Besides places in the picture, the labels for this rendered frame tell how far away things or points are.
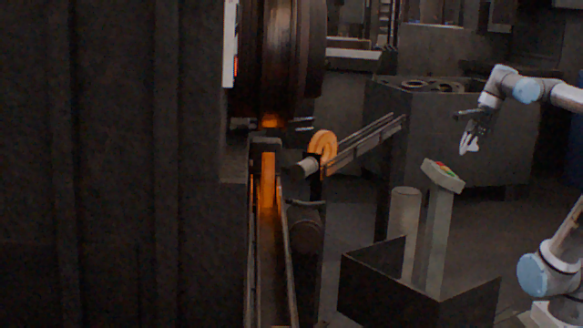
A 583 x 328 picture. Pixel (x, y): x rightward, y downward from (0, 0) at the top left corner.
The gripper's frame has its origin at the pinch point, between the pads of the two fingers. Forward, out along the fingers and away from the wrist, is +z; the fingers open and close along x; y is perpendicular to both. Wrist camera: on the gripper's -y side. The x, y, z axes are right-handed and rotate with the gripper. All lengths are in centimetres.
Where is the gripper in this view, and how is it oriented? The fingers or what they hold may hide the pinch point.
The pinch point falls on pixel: (460, 150)
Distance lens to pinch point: 245.0
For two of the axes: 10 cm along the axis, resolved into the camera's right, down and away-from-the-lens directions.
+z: -3.9, 8.9, 2.3
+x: -0.7, -2.8, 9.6
